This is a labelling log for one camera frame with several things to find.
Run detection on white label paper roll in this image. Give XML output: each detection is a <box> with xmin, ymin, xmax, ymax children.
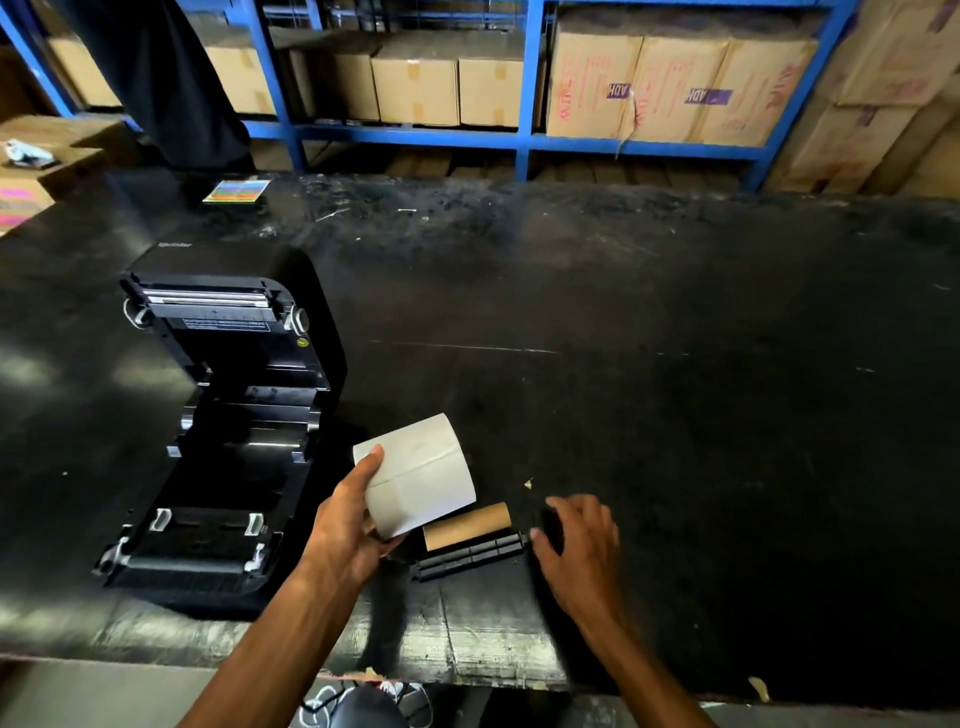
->
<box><xmin>352</xmin><ymin>413</ymin><xmax>478</xmax><ymax>541</ymax></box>

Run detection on person's right forearm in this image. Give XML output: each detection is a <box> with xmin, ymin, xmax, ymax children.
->
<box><xmin>577</xmin><ymin>618</ymin><xmax>719</xmax><ymax>728</ymax></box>

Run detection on row of cardboard boxes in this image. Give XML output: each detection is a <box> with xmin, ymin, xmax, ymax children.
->
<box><xmin>45</xmin><ymin>7</ymin><xmax>820</xmax><ymax>148</ymax></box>

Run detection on person's right hand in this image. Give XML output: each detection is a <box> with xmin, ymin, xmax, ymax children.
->
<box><xmin>528</xmin><ymin>493</ymin><xmax>630</xmax><ymax>636</ymax></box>

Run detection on brown cardboard core tube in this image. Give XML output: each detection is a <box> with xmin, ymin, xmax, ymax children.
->
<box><xmin>422</xmin><ymin>501</ymin><xmax>513</xmax><ymax>553</ymax></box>

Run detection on person's left forearm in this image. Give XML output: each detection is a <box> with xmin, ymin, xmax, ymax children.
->
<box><xmin>178</xmin><ymin>566</ymin><xmax>355</xmax><ymax>728</ymax></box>

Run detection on tangled white cables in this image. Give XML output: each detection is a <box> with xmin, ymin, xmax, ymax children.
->
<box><xmin>300</xmin><ymin>677</ymin><xmax>438</xmax><ymax>728</ymax></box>

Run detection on colourful sticker card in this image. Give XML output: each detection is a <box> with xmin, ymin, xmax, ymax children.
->
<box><xmin>201</xmin><ymin>177</ymin><xmax>272</xmax><ymax>206</ymax></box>

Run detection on open carton with pink print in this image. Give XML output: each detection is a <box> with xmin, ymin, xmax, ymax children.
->
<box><xmin>0</xmin><ymin>112</ymin><xmax>144</xmax><ymax>235</ymax></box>

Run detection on person's left hand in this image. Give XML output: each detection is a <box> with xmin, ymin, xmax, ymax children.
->
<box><xmin>298</xmin><ymin>444</ymin><xmax>410</xmax><ymax>603</ymax></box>

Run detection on white and blue cloth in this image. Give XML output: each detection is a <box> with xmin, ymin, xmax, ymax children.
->
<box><xmin>3</xmin><ymin>138</ymin><xmax>58</xmax><ymax>171</ymax></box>

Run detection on blue metal shelf rack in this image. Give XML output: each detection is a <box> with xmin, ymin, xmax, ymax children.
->
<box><xmin>0</xmin><ymin>0</ymin><xmax>860</xmax><ymax>192</ymax></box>

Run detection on large brown printed carton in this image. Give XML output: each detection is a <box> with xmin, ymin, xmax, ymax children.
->
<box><xmin>862</xmin><ymin>97</ymin><xmax>960</xmax><ymax>201</ymax></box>
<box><xmin>765</xmin><ymin>96</ymin><xmax>922</xmax><ymax>198</ymax></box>
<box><xmin>834</xmin><ymin>0</ymin><xmax>960</xmax><ymax>108</ymax></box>

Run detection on black printer roll spindle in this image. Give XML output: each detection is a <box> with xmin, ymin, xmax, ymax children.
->
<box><xmin>409</xmin><ymin>507</ymin><xmax>565</xmax><ymax>584</ymax></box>

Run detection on black label printer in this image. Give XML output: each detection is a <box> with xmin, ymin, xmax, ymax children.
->
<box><xmin>92</xmin><ymin>237</ymin><xmax>349</xmax><ymax>610</ymax></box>

